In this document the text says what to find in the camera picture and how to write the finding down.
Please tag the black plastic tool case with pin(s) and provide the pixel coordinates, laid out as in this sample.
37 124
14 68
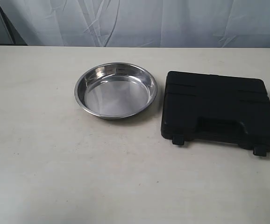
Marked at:
233 110

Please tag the round stainless steel pan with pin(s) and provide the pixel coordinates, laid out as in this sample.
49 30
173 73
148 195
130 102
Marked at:
113 91

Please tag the white backdrop curtain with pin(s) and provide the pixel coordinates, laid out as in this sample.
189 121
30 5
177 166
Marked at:
142 23

